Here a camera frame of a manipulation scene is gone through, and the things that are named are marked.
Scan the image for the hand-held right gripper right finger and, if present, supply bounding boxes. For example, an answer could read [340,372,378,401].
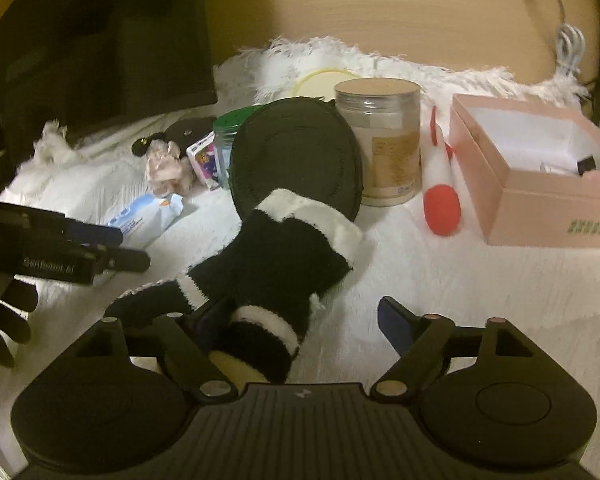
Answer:
[370,296,523,403]

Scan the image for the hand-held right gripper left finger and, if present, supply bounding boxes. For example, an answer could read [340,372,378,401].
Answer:
[75,304,239,403]

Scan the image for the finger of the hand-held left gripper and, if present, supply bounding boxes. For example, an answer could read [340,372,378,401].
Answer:
[94,244,152,277]
[64,219,124,249]

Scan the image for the blue white tissue packet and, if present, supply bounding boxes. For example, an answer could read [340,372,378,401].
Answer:
[100,193,186,251]

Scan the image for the yellow silver sponge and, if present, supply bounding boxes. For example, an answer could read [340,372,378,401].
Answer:
[207,351,266,386]

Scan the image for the black and white fuzzy sock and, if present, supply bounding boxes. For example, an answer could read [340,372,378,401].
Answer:
[104,187,365,385]

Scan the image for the black plush toy with eyes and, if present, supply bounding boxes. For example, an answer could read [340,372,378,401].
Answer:
[131,116,218,158]

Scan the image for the black oval quilted pad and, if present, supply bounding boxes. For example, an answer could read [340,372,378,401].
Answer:
[230,97,365,223]

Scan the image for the pink cardboard box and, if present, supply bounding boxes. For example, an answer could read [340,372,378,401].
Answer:
[449,93,600,248]

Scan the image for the person's left hand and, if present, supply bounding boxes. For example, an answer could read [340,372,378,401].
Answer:
[0,276,39,368]

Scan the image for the white fluffy blanket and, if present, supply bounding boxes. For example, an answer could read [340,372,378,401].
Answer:
[0,35,600,471]

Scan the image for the small colourful card box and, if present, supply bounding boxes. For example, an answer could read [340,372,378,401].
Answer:
[186,131,220,191]

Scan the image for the green lidded glass jar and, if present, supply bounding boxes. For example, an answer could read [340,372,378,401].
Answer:
[212,107,268,190]

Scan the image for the clear plastic jar brown lid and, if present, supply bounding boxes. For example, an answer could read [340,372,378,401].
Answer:
[334,78,423,207]

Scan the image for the black monitor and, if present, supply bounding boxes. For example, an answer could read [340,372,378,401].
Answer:
[0,0,219,161]

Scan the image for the round cream yellow-rimmed pad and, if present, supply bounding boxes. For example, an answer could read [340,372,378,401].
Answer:
[292,66,352,100]

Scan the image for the white cable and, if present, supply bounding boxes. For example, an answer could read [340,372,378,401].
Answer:
[529,0,588,80]

